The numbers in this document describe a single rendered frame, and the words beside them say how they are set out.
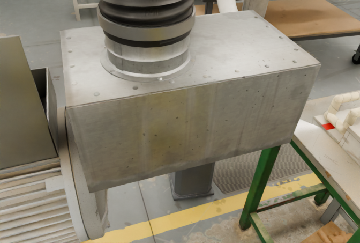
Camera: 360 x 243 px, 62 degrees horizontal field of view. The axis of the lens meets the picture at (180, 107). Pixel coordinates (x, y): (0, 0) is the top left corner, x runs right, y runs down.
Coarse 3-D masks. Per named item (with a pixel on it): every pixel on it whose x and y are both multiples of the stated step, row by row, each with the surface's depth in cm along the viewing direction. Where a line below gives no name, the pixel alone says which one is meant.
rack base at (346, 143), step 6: (354, 126) 104; (348, 132) 104; (354, 132) 102; (342, 138) 107; (348, 138) 105; (354, 138) 102; (342, 144) 108; (348, 144) 105; (354, 144) 103; (348, 150) 106; (354, 150) 103; (354, 156) 103
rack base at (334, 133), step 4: (352, 108) 124; (340, 112) 122; (344, 112) 122; (348, 112) 122; (316, 116) 119; (320, 116) 119; (324, 116) 120; (336, 116) 120; (340, 116) 120; (344, 116) 120; (316, 120) 119; (320, 120) 118; (324, 120) 118; (356, 120) 119; (320, 124) 117; (324, 128) 115; (328, 132) 113; (332, 132) 113; (336, 132) 113; (332, 136) 112; (336, 136) 111; (340, 136) 111; (336, 140) 110; (340, 140) 110
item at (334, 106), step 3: (333, 99) 113; (333, 102) 113; (336, 102) 112; (339, 102) 112; (330, 105) 115; (333, 105) 114; (336, 105) 113; (339, 105) 113; (330, 108) 115; (333, 108) 114; (336, 108) 114; (330, 111) 116; (333, 111) 115; (336, 111) 115
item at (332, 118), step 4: (328, 112) 116; (328, 116) 116; (332, 116) 115; (328, 120) 116; (332, 120) 114; (336, 120) 113; (340, 120) 113; (332, 124) 114; (336, 124) 112; (340, 124) 111; (336, 128) 112; (340, 128) 111; (344, 128) 110; (344, 132) 111
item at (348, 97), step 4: (352, 92) 114; (356, 92) 114; (336, 96) 112; (340, 96) 112; (344, 96) 112; (348, 96) 112; (352, 96) 113; (356, 96) 113; (336, 100) 112; (340, 100) 111; (344, 100) 112; (348, 100) 113; (352, 100) 114
